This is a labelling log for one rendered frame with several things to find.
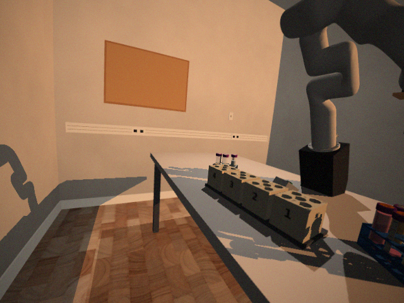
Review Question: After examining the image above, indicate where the blue tube rack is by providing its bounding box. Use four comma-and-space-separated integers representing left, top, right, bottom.
357, 223, 404, 284

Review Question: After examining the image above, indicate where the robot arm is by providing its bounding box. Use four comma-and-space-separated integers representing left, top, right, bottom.
280, 0, 404, 152

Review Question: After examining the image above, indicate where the tan bucket adapter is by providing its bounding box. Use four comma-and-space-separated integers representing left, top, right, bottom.
222, 170, 261, 204
242, 179, 288, 220
269, 190, 328, 244
207, 164, 240, 192

